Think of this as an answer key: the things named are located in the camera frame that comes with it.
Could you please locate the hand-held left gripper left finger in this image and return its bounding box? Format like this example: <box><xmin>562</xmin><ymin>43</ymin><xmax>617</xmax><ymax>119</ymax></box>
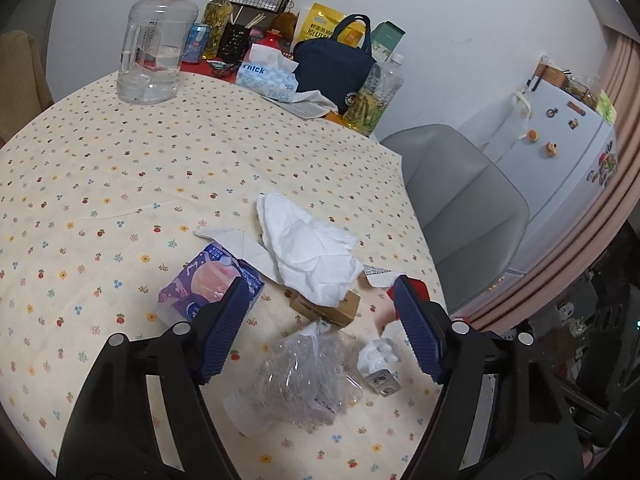
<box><xmin>56</xmin><ymin>276</ymin><xmax>251</xmax><ymax>480</ymax></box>

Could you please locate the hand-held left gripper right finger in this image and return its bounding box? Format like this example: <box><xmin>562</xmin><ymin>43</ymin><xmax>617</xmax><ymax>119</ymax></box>
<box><xmin>392</xmin><ymin>276</ymin><xmax>586</xmax><ymax>480</ymax></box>

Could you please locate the red and white wrapper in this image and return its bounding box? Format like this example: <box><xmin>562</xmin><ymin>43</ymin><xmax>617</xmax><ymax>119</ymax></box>
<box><xmin>362</xmin><ymin>262</ymin><xmax>430</xmax><ymax>346</ymax></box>

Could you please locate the white blister pack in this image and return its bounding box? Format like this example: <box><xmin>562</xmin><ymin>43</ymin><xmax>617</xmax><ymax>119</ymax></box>
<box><xmin>356</xmin><ymin>337</ymin><xmax>403</xmax><ymax>396</ymax></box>

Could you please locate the purple packet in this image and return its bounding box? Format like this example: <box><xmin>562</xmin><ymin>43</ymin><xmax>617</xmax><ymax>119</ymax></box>
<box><xmin>158</xmin><ymin>242</ymin><xmax>266</xmax><ymax>323</ymax></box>

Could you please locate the brown cardboard box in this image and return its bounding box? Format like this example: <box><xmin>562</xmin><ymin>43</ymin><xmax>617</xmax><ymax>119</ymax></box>
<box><xmin>289</xmin><ymin>287</ymin><xmax>362</xmax><ymax>328</ymax></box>

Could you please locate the crushed clear plastic bottle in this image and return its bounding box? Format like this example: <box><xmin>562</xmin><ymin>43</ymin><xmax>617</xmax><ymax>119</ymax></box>
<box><xmin>222</xmin><ymin>321</ymin><xmax>363</xmax><ymax>436</ymax></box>

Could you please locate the torn white paper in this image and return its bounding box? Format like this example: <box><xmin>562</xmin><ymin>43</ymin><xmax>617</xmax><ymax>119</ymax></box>
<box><xmin>194</xmin><ymin>225</ymin><xmax>281</xmax><ymax>281</ymax></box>

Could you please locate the white tissue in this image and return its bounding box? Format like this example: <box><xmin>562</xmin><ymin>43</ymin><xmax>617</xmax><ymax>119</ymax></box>
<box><xmin>256</xmin><ymin>192</ymin><xmax>365</xmax><ymax>307</ymax></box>

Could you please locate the grey chair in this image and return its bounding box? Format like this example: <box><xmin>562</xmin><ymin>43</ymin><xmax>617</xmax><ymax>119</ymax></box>
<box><xmin>377</xmin><ymin>124</ymin><xmax>531</xmax><ymax>311</ymax></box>

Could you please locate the white tote bag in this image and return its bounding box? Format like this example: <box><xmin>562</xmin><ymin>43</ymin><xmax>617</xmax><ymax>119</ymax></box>
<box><xmin>480</xmin><ymin>89</ymin><xmax>531</xmax><ymax>161</ymax></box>

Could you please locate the white refrigerator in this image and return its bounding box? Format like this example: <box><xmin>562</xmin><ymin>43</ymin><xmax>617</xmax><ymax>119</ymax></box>
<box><xmin>452</xmin><ymin>80</ymin><xmax>621</xmax><ymax>281</ymax></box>

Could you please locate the wide yellow tea bottle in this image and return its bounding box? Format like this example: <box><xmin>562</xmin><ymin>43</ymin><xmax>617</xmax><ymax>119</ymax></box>
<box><xmin>342</xmin><ymin>52</ymin><xmax>405</xmax><ymax>137</ymax></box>

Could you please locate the white paper leaflet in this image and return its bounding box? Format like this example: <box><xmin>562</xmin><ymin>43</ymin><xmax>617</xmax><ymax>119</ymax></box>
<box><xmin>272</xmin><ymin>90</ymin><xmax>338</xmax><ymax>120</ymax></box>

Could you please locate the blue tissue pack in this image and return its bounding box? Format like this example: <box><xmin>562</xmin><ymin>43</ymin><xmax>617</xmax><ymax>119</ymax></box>
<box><xmin>235</xmin><ymin>44</ymin><xmax>301</xmax><ymax>103</ymax></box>

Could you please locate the red mat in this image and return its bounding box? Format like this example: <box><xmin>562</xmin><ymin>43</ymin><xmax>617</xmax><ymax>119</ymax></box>
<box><xmin>179</xmin><ymin>57</ymin><xmax>241</xmax><ymax>82</ymax></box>

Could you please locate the navy lunch bag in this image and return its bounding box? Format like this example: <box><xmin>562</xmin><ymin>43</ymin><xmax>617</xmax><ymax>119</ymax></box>
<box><xmin>292</xmin><ymin>14</ymin><xmax>378</xmax><ymax>115</ymax></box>

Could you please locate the large clear water jug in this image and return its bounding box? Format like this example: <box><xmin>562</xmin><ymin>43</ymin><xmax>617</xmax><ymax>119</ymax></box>
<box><xmin>116</xmin><ymin>0</ymin><xmax>193</xmax><ymax>106</ymax></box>

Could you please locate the black utensil holder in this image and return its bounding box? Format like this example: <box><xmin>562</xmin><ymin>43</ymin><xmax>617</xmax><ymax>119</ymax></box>
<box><xmin>217</xmin><ymin>22</ymin><xmax>253</xmax><ymax>63</ymax></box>

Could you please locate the blue drink can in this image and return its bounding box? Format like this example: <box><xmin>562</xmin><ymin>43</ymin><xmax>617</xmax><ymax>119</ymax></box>
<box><xmin>186</xmin><ymin>23</ymin><xmax>212</xmax><ymax>63</ymax></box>

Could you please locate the red pot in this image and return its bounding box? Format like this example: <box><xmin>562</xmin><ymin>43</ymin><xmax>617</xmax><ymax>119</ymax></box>
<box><xmin>257</xmin><ymin>30</ymin><xmax>293</xmax><ymax>56</ymax></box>

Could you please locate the wicker basket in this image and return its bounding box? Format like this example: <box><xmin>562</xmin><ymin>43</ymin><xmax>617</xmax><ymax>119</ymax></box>
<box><xmin>530</xmin><ymin>55</ymin><xmax>601</xmax><ymax>106</ymax></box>

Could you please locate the yellow green note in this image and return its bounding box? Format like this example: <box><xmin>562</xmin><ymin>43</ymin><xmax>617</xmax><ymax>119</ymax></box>
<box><xmin>595</xmin><ymin>91</ymin><xmax>618</xmax><ymax>123</ymax></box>

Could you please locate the green carton box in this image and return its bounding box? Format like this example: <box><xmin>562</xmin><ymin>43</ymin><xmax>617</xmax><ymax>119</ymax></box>
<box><xmin>371</xmin><ymin>21</ymin><xmax>406</xmax><ymax>63</ymax></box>

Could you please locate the slim yellow tea bottle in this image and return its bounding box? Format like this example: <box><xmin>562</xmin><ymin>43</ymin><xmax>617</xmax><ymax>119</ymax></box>
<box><xmin>202</xmin><ymin>0</ymin><xmax>236</xmax><ymax>61</ymax></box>

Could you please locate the wooden chopsticks bundle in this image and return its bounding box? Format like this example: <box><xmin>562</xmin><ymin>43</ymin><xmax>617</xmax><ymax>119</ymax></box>
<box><xmin>232</xmin><ymin>7</ymin><xmax>266</xmax><ymax>28</ymax></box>

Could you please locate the brown plush toy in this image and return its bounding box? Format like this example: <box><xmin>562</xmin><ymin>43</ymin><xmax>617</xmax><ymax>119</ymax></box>
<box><xmin>270</xmin><ymin>10</ymin><xmax>301</xmax><ymax>36</ymax></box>

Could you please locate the yellow snack bag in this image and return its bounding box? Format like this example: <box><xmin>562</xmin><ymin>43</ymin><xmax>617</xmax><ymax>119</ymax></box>
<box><xmin>299</xmin><ymin>2</ymin><xmax>358</xmax><ymax>51</ymax></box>

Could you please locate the chair with clothes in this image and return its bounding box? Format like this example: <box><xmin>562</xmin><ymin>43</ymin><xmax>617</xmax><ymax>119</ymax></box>
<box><xmin>0</xmin><ymin>30</ymin><xmax>55</xmax><ymax>141</ymax></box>

